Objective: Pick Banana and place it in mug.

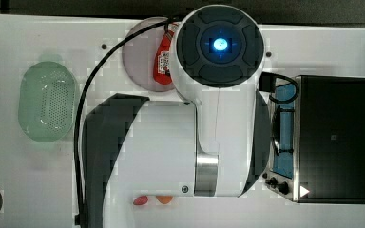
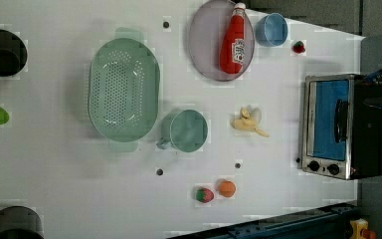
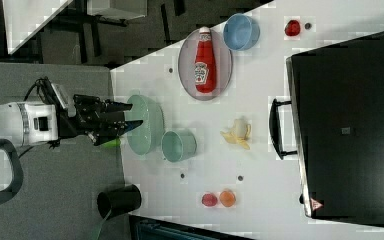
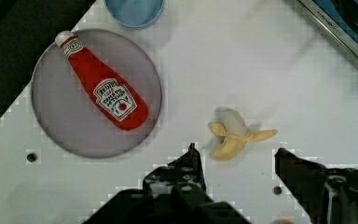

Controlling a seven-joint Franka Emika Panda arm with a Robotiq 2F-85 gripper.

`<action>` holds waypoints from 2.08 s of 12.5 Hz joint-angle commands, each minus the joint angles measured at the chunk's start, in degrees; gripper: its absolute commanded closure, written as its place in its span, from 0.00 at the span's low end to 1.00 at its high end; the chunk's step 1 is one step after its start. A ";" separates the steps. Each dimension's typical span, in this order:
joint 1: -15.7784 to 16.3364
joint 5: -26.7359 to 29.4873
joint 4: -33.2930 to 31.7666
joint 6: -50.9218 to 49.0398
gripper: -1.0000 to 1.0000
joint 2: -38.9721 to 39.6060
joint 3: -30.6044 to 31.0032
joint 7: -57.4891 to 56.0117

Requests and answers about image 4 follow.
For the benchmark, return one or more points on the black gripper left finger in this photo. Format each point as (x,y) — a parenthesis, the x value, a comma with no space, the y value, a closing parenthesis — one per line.
(171,194)

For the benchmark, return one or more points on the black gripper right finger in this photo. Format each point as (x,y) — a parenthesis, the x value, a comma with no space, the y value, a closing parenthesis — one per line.
(328,195)

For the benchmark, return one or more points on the plush peeled banana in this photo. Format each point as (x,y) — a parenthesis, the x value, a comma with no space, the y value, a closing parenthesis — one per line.
(235,135)

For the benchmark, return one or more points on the plush red ketchup bottle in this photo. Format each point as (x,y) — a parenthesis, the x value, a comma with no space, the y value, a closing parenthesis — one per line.
(108,90)

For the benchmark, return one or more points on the grey round plate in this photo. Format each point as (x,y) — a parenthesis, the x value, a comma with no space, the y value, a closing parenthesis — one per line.
(67,115)

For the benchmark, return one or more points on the black toaster oven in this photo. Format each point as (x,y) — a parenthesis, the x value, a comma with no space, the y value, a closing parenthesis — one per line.
(339,18)

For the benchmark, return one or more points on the blue bowl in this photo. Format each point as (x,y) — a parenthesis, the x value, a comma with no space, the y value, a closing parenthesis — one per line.
(135,14)

